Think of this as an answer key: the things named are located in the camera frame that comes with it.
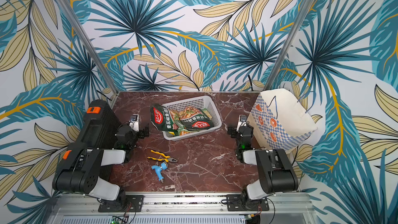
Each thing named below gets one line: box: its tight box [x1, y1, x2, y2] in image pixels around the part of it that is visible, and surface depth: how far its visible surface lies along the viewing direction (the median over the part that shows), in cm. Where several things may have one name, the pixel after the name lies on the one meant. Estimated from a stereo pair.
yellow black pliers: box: [147, 149, 179, 163], surface depth 88 cm
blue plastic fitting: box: [151, 161, 169, 184], surface depth 84 cm
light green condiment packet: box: [169, 105, 213, 126], surface depth 96 cm
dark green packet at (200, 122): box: [179, 114, 215, 130], surface depth 92 cm
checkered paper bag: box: [247, 88, 318, 151], surface depth 78 cm
